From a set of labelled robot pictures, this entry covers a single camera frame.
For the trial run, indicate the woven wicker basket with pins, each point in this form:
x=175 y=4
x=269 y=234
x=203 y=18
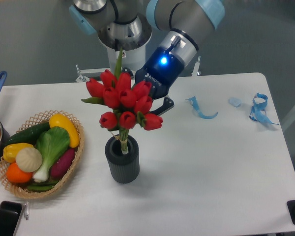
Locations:
x=43 y=117

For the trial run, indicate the orange fruit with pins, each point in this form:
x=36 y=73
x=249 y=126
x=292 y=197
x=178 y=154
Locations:
x=15 y=175

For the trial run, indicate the black smartphone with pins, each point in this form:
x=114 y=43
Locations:
x=10 y=215

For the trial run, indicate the yellow squash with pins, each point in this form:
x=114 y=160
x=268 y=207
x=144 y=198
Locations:
x=60 y=120

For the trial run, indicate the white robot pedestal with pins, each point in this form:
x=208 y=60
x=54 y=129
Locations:
x=133 y=60

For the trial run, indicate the clear pen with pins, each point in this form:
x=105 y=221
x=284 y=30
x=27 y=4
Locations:
x=27 y=210

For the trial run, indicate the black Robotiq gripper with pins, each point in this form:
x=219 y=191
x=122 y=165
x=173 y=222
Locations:
x=161 y=69

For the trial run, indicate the dark grey ribbed vase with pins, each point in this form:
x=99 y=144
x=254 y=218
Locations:
x=124 y=168

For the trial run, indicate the red tulip bouquet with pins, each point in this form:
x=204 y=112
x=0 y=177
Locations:
x=130 y=104

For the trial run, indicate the cream steamed bun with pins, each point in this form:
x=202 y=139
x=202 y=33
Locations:
x=29 y=159

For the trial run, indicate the green pea pods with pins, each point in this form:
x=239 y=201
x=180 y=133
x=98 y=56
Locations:
x=41 y=187

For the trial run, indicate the green cucumber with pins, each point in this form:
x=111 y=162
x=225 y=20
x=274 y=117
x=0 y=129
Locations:
x=29 y=135

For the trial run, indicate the green bok choy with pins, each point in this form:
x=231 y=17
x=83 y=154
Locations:
x=52 y=144

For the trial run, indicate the yellow bell pepper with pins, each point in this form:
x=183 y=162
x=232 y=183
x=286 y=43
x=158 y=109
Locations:
x=10 y=151

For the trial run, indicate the purple sweet potato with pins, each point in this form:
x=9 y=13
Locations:
x=59 y=169

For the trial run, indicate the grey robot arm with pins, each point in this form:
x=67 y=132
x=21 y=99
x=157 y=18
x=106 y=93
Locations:
x=158 y=39

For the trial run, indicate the tangled blue ribbon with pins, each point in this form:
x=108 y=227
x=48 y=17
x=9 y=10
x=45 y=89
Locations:
x=258 y=109

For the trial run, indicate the light blue bottle cap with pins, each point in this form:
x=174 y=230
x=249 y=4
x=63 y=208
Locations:
x=235 y=102

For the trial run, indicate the blue ribbon strip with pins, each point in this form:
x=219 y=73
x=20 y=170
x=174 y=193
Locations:
x=194 y=103

